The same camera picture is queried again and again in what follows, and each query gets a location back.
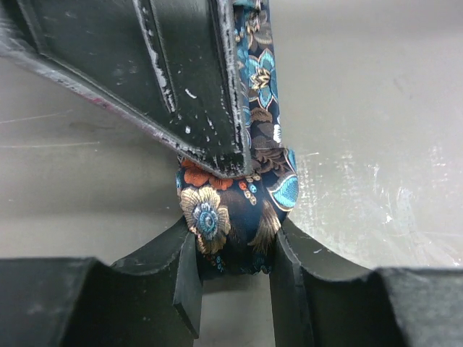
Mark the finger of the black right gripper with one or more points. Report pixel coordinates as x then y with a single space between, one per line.
168 67

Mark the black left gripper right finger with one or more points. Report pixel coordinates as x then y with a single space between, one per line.
322 299

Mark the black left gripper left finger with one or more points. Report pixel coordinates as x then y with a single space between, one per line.
151 297

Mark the dark floral necktie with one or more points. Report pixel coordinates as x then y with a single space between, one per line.
235 221

